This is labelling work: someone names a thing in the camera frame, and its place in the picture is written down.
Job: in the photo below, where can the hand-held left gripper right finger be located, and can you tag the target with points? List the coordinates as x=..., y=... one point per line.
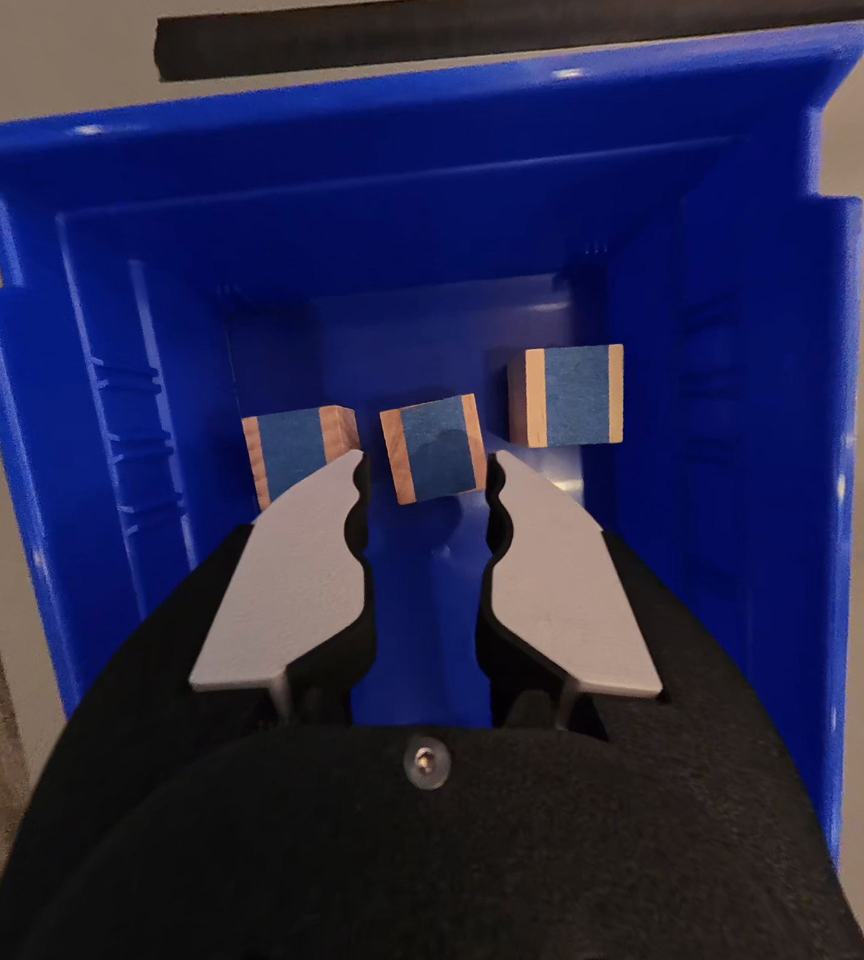
x=559, y=585

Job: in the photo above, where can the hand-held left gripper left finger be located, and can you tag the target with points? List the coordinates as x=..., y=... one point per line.
x=289, y=577

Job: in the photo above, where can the wooden cube blue taped face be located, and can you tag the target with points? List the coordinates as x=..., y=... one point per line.
x=432, y=450
x=289, y=457
x=574, y=394

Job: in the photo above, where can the blue plastic bin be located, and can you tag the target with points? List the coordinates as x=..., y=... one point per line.
x=439, y=247

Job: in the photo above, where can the black bar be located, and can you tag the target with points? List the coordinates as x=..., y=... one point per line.
x=402, y=41

